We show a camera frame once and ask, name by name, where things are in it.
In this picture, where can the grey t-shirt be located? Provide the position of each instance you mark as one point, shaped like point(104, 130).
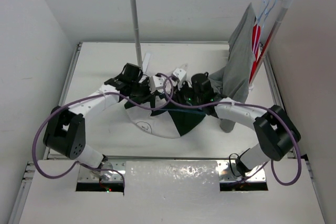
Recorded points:
point(232, 80)

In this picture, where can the metal base plate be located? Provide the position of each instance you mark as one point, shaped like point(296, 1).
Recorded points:
point(116, 170)

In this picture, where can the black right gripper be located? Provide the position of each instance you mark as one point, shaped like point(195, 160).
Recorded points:
point(180, 88)

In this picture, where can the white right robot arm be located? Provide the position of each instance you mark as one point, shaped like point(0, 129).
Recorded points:
point(275, 131)

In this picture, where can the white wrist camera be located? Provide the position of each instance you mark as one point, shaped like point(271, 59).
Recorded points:
point(156, 84)
point(179, 75)

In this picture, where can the light blue wire hanger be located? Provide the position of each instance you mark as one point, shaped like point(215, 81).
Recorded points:
point(179, 109)

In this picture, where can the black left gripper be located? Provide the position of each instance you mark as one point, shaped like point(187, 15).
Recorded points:
point(146, 82)

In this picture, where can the white green raglan t-shirt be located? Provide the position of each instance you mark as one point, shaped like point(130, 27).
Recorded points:
point(163, 124)

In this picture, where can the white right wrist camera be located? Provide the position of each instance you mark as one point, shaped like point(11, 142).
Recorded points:
point(179, 75)

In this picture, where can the blue hanger middle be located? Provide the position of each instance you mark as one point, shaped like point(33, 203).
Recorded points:
point(262, 12)

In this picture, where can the blue hanger right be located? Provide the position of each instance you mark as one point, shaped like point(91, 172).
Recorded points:
point(263, 19)

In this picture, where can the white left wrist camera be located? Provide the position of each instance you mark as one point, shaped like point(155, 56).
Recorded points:
point(156, 84)

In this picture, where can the red white shirt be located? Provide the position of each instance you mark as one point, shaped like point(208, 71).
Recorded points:
point(259, 51)

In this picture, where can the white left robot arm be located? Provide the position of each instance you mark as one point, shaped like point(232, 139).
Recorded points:
point(66, 130)

